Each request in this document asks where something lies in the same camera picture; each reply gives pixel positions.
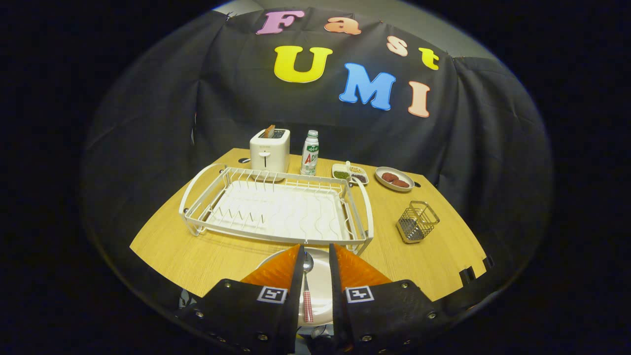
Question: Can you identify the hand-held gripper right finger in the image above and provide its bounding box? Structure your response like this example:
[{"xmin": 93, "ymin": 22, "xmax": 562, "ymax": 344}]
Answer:
[{"xmin": 329, "ymin": 243, "xmax": 456, "ymax": 355}]

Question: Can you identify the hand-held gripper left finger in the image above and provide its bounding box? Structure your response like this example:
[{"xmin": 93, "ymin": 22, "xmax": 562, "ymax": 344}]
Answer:
[{"xmin": 177, "ymin": 244, "xmax": 305, "ymax": 355}]

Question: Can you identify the white plate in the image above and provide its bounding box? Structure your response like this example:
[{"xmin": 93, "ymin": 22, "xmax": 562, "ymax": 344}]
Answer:
[{"xmin": 256, "ymin": 247, "xmax": 336, "ymax": 327}]

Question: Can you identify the spoon with red checkered handle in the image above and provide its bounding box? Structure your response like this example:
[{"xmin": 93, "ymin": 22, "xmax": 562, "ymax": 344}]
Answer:
[{"xmin": 302, "ymin": 251, "xmax": 315, "ymax": 324}]

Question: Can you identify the metal wire basket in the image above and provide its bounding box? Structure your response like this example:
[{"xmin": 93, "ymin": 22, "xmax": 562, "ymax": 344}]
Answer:
[{"xmin": 396, "ymin": 201, "xmax": 440, "ymax": 244}]

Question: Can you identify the white wire dish rack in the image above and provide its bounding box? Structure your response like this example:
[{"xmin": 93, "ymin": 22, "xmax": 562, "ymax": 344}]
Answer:
[{"xmin": 178, "ymin": 163, "xmax": 374, "ymax": 256}]

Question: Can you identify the small beige plate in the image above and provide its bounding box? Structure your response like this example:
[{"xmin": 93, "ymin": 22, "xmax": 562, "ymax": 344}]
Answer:
[{"xmin": 375, "ymin": 166, "xmax": 415, "ymax": 192}]

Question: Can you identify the white divided tray of beans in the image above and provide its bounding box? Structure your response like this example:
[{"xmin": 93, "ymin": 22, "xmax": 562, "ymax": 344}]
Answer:
[{"xmin": 332, "ymin": 161, "xmax": 369, "ymax": 186}]

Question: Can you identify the white toaster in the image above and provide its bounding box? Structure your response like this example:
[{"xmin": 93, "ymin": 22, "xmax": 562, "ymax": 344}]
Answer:
[{"xmin": 249, "ymin": 128, "xmax": 291, "ymax": 182}]

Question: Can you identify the white bottle with green label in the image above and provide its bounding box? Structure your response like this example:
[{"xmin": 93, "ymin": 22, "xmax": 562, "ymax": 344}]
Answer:
[{"xmin": 300, "ymin": 130, "xmax": 319, "ymax": 177}]

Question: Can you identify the black backdrop cloth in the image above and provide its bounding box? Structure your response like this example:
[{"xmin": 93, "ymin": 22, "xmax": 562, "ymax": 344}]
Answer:
[{"xmin": 81, "ymin": 5, "xmax": 553, "ymax": 296}]

